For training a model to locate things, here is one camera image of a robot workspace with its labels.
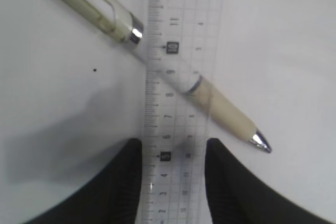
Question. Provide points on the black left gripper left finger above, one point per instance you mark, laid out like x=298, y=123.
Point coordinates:
x=112, y=196

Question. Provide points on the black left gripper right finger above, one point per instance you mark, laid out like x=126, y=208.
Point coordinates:
x=235, y=195

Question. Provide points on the clear plastic ruler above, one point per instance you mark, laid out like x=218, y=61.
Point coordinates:
x=182, y=36

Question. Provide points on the cream green ballpoint pen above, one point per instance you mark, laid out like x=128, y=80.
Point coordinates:
x=118, y=23

